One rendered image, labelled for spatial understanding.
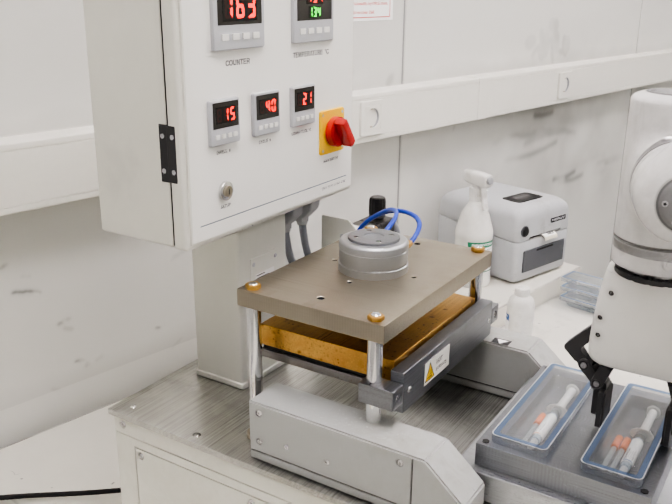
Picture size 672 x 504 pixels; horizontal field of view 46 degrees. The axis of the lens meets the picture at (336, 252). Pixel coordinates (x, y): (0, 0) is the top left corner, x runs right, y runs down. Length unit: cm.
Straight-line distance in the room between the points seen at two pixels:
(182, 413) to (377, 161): 92
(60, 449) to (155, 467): 32
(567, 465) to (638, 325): 15
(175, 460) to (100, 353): 45
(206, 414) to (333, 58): 46
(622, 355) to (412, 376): 20
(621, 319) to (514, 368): 25
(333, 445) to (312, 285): 17
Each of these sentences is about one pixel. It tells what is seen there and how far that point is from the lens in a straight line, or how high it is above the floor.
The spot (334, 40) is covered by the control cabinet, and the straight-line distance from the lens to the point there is 102.
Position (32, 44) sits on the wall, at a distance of 123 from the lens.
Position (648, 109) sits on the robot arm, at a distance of 73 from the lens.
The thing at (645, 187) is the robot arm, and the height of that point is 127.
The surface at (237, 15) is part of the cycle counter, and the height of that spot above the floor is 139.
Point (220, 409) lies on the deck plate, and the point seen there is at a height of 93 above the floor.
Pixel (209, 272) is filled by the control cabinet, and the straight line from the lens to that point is 100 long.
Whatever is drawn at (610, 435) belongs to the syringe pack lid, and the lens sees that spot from 84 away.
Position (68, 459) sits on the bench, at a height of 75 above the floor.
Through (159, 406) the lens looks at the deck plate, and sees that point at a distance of 101.
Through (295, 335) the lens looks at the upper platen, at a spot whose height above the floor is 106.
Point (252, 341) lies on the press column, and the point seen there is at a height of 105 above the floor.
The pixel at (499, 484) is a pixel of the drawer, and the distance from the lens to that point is 81.
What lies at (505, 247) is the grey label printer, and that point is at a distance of 177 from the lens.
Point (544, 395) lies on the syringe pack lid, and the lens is 89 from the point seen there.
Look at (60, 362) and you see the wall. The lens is 135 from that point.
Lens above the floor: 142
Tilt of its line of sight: 19 degrees down
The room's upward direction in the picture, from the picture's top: 1 degrees clockwise
